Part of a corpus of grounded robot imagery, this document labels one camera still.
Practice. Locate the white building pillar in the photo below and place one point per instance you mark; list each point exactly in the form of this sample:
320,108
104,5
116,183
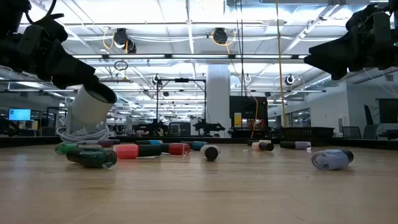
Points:
218,99

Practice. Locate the maroon nail polish bottle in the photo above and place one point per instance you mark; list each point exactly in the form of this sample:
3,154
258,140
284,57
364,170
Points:
107,143

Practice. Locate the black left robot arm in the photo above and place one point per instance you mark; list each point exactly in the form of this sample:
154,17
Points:
12,46

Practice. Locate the black background cabinet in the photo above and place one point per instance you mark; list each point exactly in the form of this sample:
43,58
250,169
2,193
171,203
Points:
248,105

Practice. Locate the black background gantry frame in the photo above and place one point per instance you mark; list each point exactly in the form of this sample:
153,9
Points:
182,80

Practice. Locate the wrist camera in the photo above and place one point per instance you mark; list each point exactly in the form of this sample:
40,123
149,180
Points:
359,18
51,28

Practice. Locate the large black screen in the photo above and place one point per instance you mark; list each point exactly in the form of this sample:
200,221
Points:
387,110

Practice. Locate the black background robot arm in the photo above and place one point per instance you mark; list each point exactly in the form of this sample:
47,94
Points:
206,126

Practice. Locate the dark green glitter nail polish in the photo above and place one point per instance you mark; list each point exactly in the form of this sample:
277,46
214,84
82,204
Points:
93,158

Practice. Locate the desktop computer monitor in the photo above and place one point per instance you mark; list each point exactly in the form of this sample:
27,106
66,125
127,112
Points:
20,114

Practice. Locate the green nail polish bottle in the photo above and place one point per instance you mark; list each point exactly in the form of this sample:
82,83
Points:
65,147

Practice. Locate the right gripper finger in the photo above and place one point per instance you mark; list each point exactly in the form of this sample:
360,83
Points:
329,57
339,74

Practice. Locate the yellow rectangular box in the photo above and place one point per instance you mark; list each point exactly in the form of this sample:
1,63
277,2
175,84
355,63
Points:
237,119

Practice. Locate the grey office chair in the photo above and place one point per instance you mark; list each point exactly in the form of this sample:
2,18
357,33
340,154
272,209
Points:
352,132
370,132

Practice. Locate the blue nail polish bottle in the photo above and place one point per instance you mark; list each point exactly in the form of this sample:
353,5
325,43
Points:
152,142

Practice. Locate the periwinkle nail polish bottle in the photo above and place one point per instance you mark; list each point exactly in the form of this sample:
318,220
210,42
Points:
331,159

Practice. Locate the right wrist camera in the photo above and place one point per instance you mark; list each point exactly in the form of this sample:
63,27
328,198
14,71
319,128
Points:
359,18

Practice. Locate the coral nail polish bottle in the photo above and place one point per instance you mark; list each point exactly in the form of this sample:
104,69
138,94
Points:
126,151

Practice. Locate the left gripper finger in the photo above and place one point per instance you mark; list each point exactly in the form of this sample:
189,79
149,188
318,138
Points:
74,73

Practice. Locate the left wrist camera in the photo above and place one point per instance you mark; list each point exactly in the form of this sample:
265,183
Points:
51,28

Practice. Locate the dark grey equipment box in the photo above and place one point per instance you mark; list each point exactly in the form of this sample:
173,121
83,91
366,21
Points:
179,129

